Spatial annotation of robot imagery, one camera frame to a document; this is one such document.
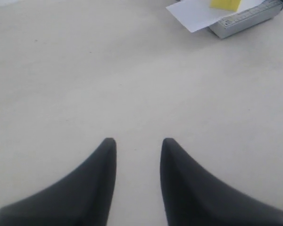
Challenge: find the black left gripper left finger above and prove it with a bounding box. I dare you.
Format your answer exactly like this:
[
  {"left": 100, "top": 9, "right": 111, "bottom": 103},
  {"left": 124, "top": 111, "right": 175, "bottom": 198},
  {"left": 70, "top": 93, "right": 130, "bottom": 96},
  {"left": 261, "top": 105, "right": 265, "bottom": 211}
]
[{"left": 0, "top": 138, "right": 117, "bottom": 226}]

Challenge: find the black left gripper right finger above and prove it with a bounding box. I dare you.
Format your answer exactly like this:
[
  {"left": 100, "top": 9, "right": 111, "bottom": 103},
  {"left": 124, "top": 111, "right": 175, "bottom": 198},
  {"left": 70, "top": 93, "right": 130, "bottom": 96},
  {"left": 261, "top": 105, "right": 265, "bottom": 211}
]
[{"left": 160, "top": 138, "right": 283, "bottom": 226}]

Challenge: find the white paper sheet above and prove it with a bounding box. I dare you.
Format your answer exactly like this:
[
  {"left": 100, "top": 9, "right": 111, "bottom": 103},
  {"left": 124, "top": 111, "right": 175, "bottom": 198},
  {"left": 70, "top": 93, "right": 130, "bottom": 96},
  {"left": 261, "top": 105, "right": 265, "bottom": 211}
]
[{"left": 166, "top": 0, "right": 263, "bottom": 33}]

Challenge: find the yellow foam cube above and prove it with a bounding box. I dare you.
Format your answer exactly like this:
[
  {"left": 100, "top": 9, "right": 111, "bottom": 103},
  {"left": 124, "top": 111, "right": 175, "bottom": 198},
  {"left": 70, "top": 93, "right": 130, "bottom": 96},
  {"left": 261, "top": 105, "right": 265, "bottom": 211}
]
[{"left": 210, "top": 0, "right": 241, "bottom": 12}]

